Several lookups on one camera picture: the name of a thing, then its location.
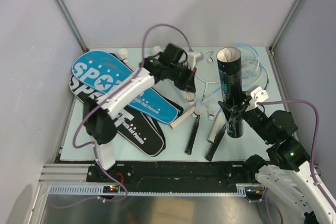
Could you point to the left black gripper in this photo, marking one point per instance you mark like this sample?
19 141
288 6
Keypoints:
187 84

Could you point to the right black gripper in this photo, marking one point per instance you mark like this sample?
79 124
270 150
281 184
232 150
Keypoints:
227 109

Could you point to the shuttlecock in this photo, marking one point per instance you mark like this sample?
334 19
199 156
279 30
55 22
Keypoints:
212 110
123 55
199 109
188 96
211 59

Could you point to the black shuttlecock tube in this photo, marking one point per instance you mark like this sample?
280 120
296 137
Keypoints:
230 71

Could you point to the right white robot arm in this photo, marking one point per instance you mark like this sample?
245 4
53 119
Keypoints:
290 173

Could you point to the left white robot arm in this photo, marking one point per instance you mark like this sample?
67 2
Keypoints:
99 115

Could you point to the white shuttlecock tube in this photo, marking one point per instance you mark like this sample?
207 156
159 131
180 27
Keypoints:
155 51

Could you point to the white racket left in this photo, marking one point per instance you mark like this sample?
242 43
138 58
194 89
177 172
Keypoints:
206 73

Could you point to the shuttlecock on white racket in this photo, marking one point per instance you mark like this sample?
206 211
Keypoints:
211 59

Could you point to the white black racket right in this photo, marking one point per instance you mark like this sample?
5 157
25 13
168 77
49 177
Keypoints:
262 77

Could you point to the blue white racket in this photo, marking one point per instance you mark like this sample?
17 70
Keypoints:
234 77

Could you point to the light blue racket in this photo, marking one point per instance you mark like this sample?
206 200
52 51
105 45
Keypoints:
246 51

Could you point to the shuttlecock at table top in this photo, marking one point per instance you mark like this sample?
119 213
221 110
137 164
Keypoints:
123 55

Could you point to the black racket bag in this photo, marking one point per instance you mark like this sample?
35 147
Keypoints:
138 128

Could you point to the blue racket bag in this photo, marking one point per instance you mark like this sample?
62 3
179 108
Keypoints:
102 71

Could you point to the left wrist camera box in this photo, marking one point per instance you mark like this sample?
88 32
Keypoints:
193 58

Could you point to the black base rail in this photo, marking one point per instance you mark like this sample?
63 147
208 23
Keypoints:
186 173

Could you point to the grey cable duct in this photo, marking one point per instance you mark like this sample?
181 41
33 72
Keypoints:
144 190

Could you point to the right aluminium frame post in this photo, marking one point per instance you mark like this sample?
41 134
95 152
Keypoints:
294 8

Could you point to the aluminium frame post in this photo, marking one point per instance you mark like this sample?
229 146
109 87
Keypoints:
62 7
294 8

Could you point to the left aluminium frame post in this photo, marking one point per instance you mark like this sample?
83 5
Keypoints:
62 7

